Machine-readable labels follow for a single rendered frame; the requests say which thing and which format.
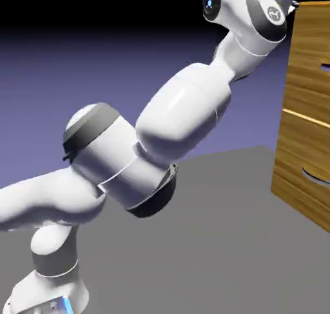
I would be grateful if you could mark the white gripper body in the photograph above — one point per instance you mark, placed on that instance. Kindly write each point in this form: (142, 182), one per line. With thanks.
(294, 6)

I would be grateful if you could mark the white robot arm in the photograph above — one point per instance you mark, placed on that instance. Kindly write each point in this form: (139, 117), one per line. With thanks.
(178, 112)

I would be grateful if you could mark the wood drawer front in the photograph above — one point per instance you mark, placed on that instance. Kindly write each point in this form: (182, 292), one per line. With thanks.
(306, 48)
(291, 149)

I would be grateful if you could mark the light wood cabinet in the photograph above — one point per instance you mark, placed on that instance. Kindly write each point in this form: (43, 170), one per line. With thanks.
(296, 149)

